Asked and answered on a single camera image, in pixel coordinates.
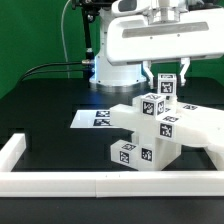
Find white tagged cube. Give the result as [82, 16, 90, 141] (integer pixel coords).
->
[141, 93, 165, 117]

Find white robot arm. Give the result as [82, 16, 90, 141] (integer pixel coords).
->
[90, 0, 224, 92]

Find white U-shaped boundary frame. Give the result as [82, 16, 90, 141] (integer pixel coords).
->
[0, 133, 224, 197]

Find black cables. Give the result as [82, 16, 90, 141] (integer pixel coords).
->
[19, 59, 93, 83]

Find white marker sheet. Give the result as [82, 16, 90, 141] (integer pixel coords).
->
[70, 109, 112, 128]

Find white long chair bar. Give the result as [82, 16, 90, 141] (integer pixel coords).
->
[109, 103, 224, 149]

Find white chair seat block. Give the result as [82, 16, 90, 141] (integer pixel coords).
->
[131, 133, 224, 171]

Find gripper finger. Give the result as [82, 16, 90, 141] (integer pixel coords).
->
[179, 57, 190, 86]
[143, 61, 154, 89]

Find white tagged cube nut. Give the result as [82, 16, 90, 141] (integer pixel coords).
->
[158, 73, 177, 96]

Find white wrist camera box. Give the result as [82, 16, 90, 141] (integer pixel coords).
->
[111, 0, 151, 17]

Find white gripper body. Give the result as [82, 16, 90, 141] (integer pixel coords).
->
[106, 8, 224, 65]

